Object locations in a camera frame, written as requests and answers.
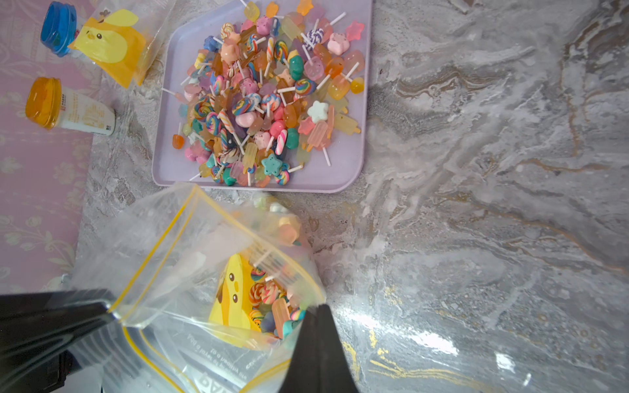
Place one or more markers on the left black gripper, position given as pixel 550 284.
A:
pixel 38 330

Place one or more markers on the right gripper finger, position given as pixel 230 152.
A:
pixel 319 363

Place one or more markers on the candy ziploc bag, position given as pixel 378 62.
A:
pixel 203 296
pixel 123 38

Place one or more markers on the pile of colourful candies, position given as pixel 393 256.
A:
pixel 262 94

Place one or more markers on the orange lid cup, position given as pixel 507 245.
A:
pixel 53 106

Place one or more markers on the blue lid cup on table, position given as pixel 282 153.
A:
pixel 59 28

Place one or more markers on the lilac plastic tray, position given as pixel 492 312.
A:
pixel 329 171

